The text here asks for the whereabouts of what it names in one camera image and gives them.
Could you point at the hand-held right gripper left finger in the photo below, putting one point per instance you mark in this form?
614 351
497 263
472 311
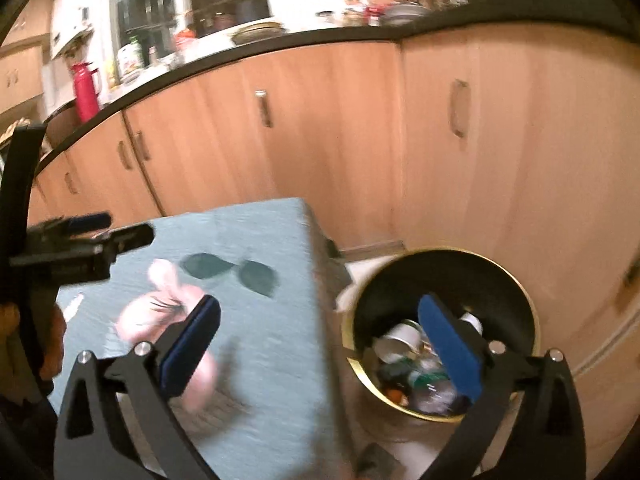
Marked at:
192 350

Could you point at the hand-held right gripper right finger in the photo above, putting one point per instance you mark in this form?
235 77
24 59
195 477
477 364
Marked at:
450 350

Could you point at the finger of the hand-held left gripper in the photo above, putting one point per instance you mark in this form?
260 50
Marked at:
90 221
130 237

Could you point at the white paper cup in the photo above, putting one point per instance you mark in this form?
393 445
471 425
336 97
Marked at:
400 340

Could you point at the pink plush toy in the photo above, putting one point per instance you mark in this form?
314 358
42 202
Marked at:
150 310

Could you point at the black bin with gold rim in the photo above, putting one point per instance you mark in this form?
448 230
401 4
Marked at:
450 270

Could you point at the person's left hand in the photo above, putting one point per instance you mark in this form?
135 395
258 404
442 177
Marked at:
55 342

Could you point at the clear bottle with green label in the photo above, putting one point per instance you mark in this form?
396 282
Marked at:
425 380

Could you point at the small orange item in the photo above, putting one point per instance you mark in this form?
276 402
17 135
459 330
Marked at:
397 396

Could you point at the teal tablecloth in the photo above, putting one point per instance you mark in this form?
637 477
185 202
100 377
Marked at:
280 310

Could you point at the red thermos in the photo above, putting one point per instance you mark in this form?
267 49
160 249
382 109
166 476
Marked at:
86 95

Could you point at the green label jar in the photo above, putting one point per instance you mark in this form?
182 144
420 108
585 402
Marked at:
132 60

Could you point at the red packet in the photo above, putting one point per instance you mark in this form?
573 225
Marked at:
184 40

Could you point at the dark window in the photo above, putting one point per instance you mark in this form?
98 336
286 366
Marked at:
145 5

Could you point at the wooden kitchen cabinet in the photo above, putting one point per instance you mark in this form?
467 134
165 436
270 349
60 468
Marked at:
350 135

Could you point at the metal plate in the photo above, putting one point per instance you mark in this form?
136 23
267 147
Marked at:
257 32

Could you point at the black countertop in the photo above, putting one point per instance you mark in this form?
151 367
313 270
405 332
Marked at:
300 37

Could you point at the stack of plates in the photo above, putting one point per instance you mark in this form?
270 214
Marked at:
405 14

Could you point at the wooden wall cabinet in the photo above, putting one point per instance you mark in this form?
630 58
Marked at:
20 80

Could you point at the white wall appliance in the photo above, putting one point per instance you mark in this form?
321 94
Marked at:
70 10

